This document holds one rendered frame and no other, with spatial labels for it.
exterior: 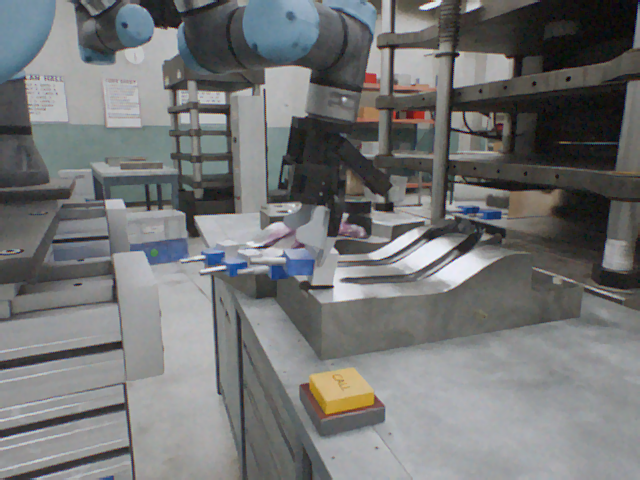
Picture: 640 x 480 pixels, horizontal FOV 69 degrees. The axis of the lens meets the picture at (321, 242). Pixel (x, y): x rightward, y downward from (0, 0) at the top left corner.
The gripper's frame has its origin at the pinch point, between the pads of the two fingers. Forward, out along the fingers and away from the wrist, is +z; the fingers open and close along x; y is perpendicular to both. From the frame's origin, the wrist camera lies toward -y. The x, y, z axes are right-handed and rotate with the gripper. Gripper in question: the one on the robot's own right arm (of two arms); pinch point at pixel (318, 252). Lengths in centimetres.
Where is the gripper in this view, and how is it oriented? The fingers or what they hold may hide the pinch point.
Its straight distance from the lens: 72.3
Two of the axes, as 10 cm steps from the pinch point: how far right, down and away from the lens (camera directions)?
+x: 3.2, 3.4, -8.8
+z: -1.8, 9.4, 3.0
